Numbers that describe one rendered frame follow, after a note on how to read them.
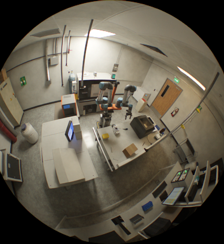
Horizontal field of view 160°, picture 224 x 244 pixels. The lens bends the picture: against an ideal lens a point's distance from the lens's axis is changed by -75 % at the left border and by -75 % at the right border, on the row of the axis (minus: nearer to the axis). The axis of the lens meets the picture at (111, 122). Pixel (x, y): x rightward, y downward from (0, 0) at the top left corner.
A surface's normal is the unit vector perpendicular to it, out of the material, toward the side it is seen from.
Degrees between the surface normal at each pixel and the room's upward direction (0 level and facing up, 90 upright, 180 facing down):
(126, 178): 0
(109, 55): 90
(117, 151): 0
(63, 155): 40
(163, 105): 90
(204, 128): 90
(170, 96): 90
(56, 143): 0
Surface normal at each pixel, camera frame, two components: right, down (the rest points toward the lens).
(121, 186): 0.23, -0.62
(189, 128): -0.87, 0.20
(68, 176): 0.75, -0.60
